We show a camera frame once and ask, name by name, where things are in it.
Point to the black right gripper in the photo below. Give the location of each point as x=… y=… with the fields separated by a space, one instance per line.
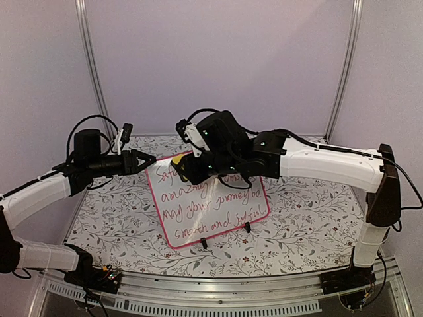
x=191 y=174

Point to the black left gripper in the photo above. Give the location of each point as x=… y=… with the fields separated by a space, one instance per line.
x=130 y=165

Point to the yellow whiteboard eraser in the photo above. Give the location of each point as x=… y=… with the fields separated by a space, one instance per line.
x=177 y=163

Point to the pink framed whiteboard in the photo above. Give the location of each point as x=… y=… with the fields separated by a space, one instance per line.
x=189 y=212

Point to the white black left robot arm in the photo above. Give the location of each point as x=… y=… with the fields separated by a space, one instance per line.
x=90 y=154

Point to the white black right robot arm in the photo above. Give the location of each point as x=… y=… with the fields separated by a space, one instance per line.
x=221 y=147

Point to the black left stand foot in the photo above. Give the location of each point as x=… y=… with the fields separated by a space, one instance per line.
x=204 y=243

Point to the black stand foot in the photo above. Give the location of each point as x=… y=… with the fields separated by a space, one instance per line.
x=247 y=227
x=204 y=243

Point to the black right stand foot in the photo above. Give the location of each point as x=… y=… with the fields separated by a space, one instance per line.
x=247 y=227

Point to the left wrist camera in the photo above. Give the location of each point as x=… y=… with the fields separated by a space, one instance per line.
x=122 y=138

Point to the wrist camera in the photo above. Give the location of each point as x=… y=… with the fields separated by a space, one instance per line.
x=122 y=138
x=190 y=135

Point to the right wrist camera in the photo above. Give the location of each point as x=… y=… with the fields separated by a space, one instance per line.
x=190 y=135

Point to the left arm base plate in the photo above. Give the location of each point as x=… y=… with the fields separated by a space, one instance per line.
x=95 y=279

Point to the aluminium front rail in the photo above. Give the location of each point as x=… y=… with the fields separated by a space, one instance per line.
x=280 y=295

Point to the left aluminium frame post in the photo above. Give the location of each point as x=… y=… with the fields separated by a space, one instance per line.
x=83 y=21

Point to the aluminium frame post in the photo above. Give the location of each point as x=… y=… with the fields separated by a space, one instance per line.
x=351 y=43
x=83 y=21

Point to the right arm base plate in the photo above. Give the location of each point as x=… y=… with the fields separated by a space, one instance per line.
x=346 y=279

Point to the right aluminium frame post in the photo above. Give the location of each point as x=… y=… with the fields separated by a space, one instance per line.
x=351 y=43

